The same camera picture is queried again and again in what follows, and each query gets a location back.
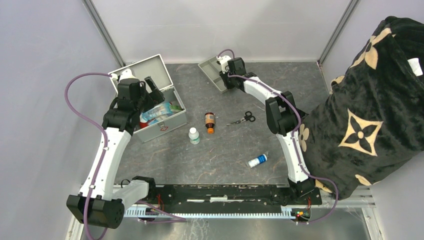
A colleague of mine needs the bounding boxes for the blue white gauze packet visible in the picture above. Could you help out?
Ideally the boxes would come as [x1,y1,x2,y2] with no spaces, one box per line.
[140,102,172,121]

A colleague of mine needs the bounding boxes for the grey divider tray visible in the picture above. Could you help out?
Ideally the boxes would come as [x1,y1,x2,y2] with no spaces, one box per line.
[198,56,228,93]

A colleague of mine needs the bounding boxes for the grey metal case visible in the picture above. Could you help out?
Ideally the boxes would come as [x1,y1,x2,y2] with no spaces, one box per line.
[109,54,188,143]

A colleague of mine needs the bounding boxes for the brown medicine bottle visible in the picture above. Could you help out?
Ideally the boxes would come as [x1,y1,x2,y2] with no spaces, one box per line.
[204,112,216,134]

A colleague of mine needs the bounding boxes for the clear white plastic bottle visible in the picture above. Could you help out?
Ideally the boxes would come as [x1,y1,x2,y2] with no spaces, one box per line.
[188,127,200,145]

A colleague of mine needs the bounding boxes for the white blue small bottle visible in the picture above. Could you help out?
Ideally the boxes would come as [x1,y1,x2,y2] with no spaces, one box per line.
[247,153,268,168]

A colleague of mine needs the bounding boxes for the red first aid pouch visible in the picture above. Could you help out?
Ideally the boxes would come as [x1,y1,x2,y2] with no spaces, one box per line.
[139,122,149,129]

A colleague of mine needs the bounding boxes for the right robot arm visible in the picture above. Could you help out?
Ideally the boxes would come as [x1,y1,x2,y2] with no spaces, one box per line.
[216,55,315,204]

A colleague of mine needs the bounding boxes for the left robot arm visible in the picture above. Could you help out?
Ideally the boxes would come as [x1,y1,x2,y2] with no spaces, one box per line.
[66,74,165,229]

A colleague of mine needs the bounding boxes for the black scissors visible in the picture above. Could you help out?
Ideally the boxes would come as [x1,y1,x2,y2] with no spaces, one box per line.
[226,111,256,126]

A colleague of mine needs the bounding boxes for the black floral blanket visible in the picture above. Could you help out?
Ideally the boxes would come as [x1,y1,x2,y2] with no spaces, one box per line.
[298,16,424,200]

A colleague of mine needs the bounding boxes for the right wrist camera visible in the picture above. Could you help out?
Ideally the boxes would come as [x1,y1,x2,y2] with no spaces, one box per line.
[216,55,232,73]

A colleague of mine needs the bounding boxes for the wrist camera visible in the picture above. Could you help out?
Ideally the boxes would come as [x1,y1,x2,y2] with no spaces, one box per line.
[216,55,232,73]
[109,68,136,85]

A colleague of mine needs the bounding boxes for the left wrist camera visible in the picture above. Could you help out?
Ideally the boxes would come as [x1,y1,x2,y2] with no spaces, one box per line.
[109,68,136,85]

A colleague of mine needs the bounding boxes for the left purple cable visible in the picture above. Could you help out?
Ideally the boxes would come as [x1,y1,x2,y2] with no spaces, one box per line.
[63,72,115,240]

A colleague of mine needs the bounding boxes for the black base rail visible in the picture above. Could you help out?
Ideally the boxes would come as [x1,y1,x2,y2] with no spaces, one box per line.
[144,184,323,215]

